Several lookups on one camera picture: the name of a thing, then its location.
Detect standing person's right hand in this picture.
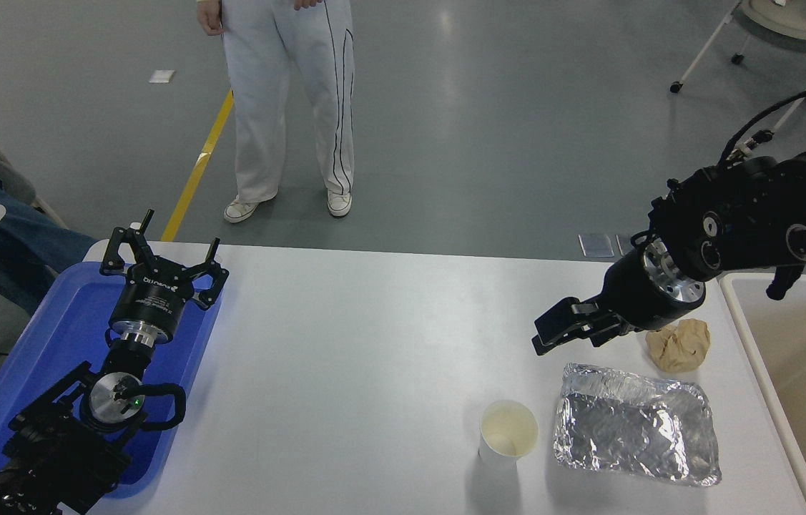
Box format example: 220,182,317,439
197,0,225,37

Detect white paper cup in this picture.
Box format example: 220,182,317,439
478,400,540,471

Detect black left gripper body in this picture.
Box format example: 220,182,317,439
109,265,197,338

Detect standing person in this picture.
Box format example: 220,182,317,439
197,0,357,224

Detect crumpled tan paper ball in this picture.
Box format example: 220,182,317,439
645,319,712,373

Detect seated person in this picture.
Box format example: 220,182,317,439
0,124,97,316

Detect crumpled silver foil tray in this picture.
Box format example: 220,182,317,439
553,363,723,487

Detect blue plastic tray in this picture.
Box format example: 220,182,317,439
0,261,225,499

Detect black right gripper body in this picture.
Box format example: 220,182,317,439
599,247,705,333

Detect white wheeled chair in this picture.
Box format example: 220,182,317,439
669,0,806,134

